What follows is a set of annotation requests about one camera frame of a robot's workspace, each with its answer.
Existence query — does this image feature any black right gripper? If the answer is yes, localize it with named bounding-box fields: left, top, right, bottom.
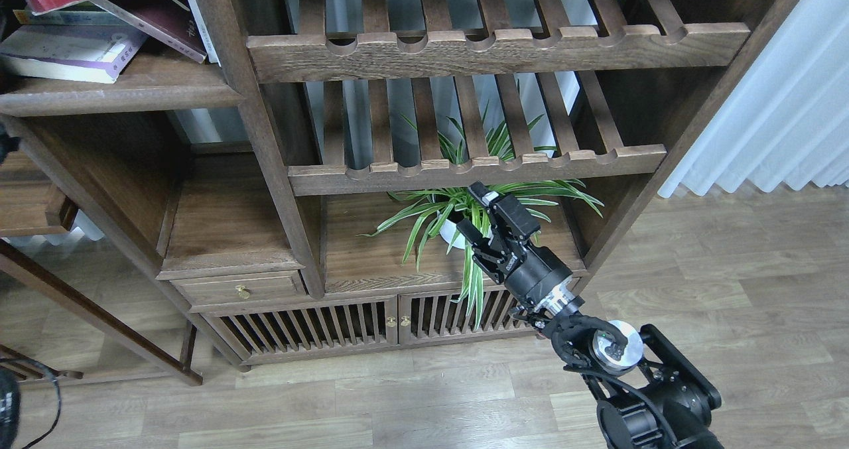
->
left=456, top=182, right=575, bottom=314

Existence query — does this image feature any pale lavender cover book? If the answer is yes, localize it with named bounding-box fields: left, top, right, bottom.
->
left=1, top=25, right=149, bottom=84

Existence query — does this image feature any black yellow-green cover book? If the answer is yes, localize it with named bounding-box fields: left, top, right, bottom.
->
left=13, top=7, right=125, bottom=26

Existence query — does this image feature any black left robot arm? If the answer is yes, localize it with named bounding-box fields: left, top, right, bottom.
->
left=1, top=131, right=62, bottom=448

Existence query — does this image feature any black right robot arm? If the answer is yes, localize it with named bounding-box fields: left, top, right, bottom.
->
left=458, top=181, right=722, bottom=448

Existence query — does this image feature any green spider plant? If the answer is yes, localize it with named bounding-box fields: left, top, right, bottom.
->
left=359, top=117, right=604, bottom=327

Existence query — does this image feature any white plant pot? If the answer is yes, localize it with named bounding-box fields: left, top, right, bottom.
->
left=439, top=212, right=467, bottom=250

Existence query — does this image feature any dark wooden bookshelf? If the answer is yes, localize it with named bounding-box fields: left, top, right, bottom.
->
left=2, top=0, right=800, bottom=368

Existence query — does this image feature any white pleated curtain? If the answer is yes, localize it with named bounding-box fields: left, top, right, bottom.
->
left=658, top=0, right=848, bottom=198

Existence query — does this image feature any white spine upright book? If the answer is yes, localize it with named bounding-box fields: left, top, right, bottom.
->
left=188, top=0, right=220, bottom=65

